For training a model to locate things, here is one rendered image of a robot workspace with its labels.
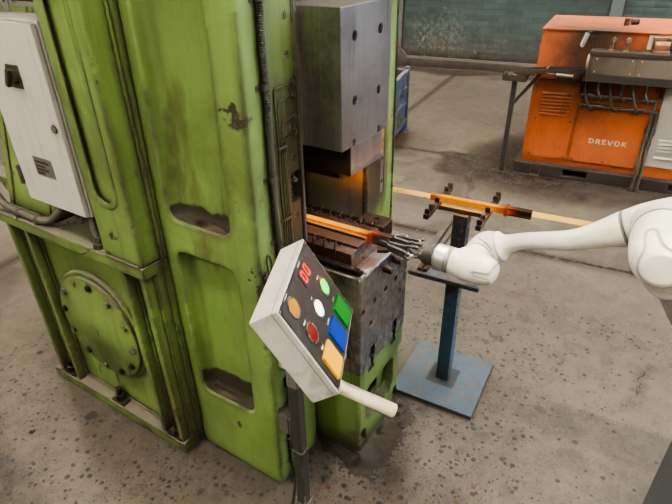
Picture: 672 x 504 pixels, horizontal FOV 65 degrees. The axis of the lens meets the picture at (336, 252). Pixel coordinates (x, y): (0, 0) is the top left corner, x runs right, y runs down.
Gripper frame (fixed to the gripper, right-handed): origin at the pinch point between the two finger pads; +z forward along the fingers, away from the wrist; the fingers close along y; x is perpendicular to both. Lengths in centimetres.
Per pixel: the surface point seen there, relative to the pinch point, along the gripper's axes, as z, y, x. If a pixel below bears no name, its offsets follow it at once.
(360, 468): -7, -21, -99
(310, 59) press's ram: 17, -18, 62
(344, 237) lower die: 12.8, -4.6, -1.1
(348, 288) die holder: 4.0, -16.0, -13.4
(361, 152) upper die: 6.2, -5.8, 33.0
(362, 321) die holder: -1.4, -14.6, -26.8
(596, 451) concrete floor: -89, 40, -97
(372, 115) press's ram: 6.5, 1.1, 43.2
